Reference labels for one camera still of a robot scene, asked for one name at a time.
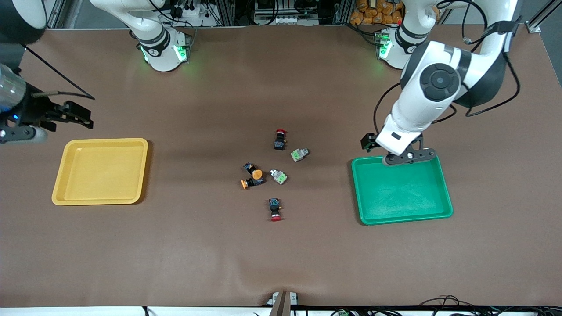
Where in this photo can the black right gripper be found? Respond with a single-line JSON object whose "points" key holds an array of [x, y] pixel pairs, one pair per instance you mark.
{"points": [[31, 109]]}

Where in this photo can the green push button switch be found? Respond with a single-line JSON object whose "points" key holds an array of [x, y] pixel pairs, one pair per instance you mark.
{"points": [[298, 155], [279, 177]]}

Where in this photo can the yellow mushroom push button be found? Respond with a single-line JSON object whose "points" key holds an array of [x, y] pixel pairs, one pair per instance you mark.
{"points": [[254, 181], [253, 171]]}

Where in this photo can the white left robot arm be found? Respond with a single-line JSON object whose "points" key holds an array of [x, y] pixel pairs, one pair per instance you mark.
{"points": [[412, 114]]}

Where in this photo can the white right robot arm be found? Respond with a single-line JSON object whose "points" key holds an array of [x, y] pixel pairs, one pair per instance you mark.
{"points": [[160, 57]]}

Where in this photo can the green plastic tray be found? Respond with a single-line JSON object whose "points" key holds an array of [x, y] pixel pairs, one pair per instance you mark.
{"points": [[404, 197]]}

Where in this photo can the yellow plastic tray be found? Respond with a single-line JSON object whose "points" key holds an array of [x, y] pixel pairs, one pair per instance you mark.
{"points": [[101, 173]]}

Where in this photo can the red mushroom push button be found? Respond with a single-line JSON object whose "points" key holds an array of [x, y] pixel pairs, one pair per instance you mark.
{"points": [[275, 206], [279, 142]]}

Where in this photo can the orange packaged items pile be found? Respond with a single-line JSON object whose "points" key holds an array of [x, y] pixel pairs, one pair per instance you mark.
{"points": [[373, 13]]}

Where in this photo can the brown table mat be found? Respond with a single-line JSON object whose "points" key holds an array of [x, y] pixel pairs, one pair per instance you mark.
{"points": [[281, 254]]}

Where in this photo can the white terminal strip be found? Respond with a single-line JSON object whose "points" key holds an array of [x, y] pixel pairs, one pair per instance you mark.
{"points": [[285, 19]]}

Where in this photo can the white power strip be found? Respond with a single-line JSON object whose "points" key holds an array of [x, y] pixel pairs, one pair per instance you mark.
{"points": [[191, 11]]}

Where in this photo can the aluminium frame post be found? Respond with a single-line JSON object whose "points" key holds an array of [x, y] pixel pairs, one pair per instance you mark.
{"points": [[226, 11], [56, 13], [343, 11]]}

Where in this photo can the table edge clamp bracket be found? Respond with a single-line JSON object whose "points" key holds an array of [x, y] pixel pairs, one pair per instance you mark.
{"points": [[283, 305]]}

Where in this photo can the aluminium frame profile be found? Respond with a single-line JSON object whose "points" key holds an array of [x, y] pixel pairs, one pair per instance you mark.
{"points": [[538, 22]]}

